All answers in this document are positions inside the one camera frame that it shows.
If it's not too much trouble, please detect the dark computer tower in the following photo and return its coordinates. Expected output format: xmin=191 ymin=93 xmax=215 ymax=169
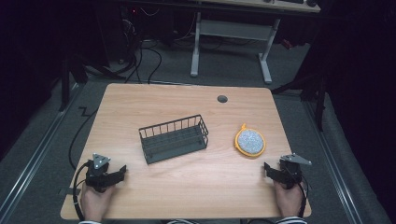
xmin=118 ymin=4 xmax=143 ymax=64

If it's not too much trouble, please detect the black floor cable bundle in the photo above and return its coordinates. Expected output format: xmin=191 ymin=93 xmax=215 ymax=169
xmin=122 ymin=18 xmax=163 ymax=85

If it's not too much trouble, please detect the person's right hand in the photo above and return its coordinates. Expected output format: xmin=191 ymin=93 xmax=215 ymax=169
xmin=273 ymin=181 xmax=305 ymax=218

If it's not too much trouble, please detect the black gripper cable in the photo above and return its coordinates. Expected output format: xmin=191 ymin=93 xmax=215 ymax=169
xmin=292 ymin=174 xmax=313 ymax=218
xmin=71 ymin=160 xmax=94 ymax=222

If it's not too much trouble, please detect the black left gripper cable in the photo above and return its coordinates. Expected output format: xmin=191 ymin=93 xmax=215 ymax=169
xmin=71 ymin=160 xmax=94 ymax=222

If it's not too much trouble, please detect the person's left hand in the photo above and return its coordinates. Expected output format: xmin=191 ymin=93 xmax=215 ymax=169
xmin=79 ymin=184 xmax=117 ymax=223

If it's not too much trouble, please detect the dark grey wire basket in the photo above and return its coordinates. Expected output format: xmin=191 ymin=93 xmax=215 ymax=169
xmin=138 ymin=114 xmax=210 ymax=165

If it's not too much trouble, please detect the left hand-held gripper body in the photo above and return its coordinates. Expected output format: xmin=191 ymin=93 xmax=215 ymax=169
xmin=85 ymin=152 xmax=112 ymax=193

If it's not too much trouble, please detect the black metal stand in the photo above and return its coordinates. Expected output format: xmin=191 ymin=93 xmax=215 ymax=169
xmin=270 ymin=69 xmax=329 ymax=133
xmin=58 ymin=52 xmax=90 ymax=113

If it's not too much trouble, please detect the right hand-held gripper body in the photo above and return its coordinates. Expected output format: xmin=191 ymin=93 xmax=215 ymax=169
xmin=278 ymin=152 xmax=313 ymax=190

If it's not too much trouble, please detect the aluminium floor rail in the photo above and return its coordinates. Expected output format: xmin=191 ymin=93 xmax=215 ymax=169
xmin=0 ymin=81 xmax=82 ymax=217
xmin=303 ymin=99 xmax=363 ymax=224

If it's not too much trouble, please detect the round yellow silver scrubbing pad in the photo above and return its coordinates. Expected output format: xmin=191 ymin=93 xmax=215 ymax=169
xmin=233 ymin=122 xmax=267 ymax=159

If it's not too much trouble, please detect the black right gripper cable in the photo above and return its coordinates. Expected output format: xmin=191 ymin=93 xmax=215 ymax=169
xmin=292 ymin=174 xmax=313 ymax=218

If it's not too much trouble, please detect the white-legged background desk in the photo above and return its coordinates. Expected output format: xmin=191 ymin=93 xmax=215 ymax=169
xmin=136 ymin=0 xmax=322 ymax=85

